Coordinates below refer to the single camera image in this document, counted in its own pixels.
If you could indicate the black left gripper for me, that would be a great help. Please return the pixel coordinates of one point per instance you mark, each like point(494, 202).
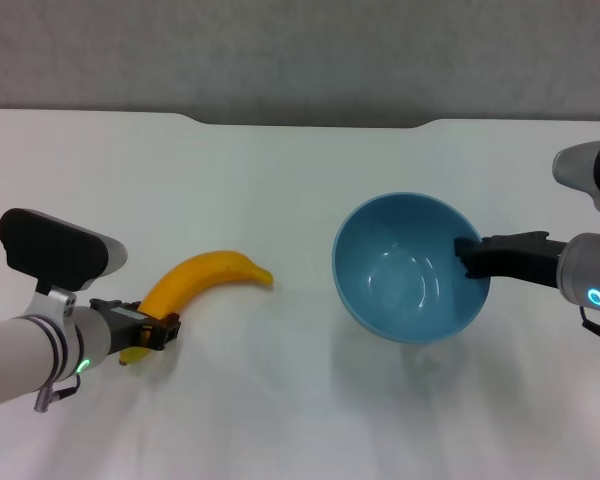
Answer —
point(120, 325)

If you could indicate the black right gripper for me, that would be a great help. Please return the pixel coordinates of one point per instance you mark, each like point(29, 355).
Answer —
point(522, 260)

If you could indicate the yellow banana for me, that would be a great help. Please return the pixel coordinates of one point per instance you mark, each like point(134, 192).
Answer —
point(200, 280)

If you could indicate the blue bowl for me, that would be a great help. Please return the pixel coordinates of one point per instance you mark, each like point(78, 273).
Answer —
point(405, 280)

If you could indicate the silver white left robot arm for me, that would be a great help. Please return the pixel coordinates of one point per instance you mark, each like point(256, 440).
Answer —
point(25, 350)

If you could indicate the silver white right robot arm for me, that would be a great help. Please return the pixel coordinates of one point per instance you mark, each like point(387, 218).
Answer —
point(592, 280)

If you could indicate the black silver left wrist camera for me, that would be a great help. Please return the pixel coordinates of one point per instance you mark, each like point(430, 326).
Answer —
point(55, 250)

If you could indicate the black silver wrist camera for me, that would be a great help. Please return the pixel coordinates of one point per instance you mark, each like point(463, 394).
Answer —
point(55, 250)
point(587, 167)

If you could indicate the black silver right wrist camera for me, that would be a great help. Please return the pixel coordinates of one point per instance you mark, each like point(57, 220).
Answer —
point(587, 167)

